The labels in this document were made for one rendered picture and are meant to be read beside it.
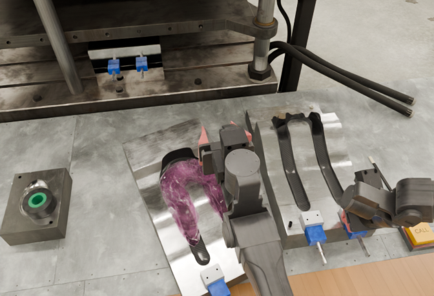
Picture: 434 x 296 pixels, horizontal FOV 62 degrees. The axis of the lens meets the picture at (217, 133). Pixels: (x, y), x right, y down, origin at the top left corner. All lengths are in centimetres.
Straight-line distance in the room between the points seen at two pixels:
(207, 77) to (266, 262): 107
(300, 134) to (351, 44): 222
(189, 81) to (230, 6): 34
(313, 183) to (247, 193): 53
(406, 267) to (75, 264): 89
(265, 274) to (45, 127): 107
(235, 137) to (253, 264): 20
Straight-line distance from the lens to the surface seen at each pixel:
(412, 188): 81
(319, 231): 99
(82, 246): 112
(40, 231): 111
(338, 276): 107
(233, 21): 141
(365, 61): 316
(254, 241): 59
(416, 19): 390
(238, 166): 58
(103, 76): 153
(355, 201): 82
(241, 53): 167
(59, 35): 141
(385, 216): 85
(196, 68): 161
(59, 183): 117
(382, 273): 112
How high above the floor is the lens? 176
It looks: 48 degrees down
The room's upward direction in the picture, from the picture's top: straight up
